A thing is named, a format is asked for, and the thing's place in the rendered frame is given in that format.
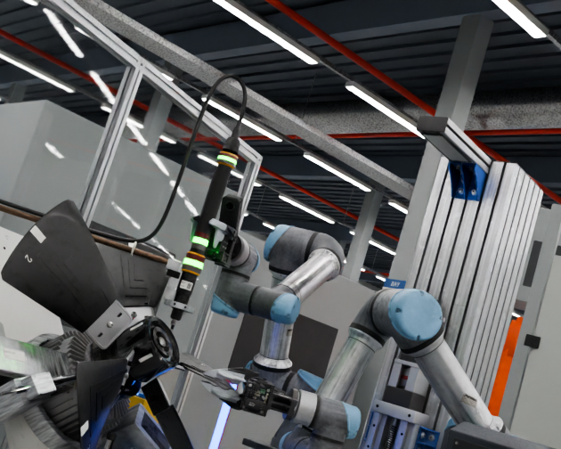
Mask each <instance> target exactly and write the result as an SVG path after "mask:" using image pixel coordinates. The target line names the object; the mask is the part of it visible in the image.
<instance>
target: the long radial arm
mask: <svg viewBox="0 0 561 449"><path fill-rule="evenodd" d="M46 371H48V372H50V375H51V377H53V376H58V375H61V376H64V375H68V374H72V372H71V369H70V365H69V359H68V355H67V353H63V352H60V351H56V350H52V349H50V348H46V347H40V346H36V345H32V344H29V343H26V342H22V341H18V340H15V339H8V338H5V337H2V336H0V387H1V386H3V385H4V384H5V383H7V382H9V381H11V380H15V379H18V378H23V377H28V376H29V375H32V374H37V373H41V372H46ZM74 384H75V383H74V382H72V383H69V384H65V385H63V386H61V387H58V388H56V391H55V392H53V393H51V397H52V398H53V397H55V396H57V395H59V394H61V393H63V392H65V391H68V390H69V389H71V388H73V387H75V386H74Z"/></svg>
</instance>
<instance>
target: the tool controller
mask: <svg viewBox="0 0 561 449"><path fill-rule="evenodd" d="M445 449H556V448H552V447H549V446H546V445H541V444H538V443H534V442H532V441H529V440H525V439H522V438H520V437H514V436H511V435H508V434H505V433H502V432H499V431H496V430H493V429H488V428H485V427H481V426H478V425H476V424H472V423H469V422H466V421H463V422H462V423H460V424H459V425H457V426H455V427H454V428H452V429H450V430H449V435H448V439H447V444H446V448H445Z"/></svg>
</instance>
